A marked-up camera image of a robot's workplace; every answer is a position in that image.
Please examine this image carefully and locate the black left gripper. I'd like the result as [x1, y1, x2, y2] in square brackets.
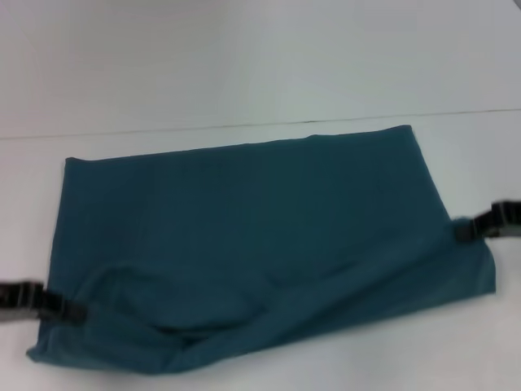
[0, 279, 90, 326]

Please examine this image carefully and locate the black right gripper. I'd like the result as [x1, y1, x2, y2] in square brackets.
[453, 199, 521, 246]

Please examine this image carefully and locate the teal t-shirt with FREE print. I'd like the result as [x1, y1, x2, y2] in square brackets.
[26, 124, 497, 366]

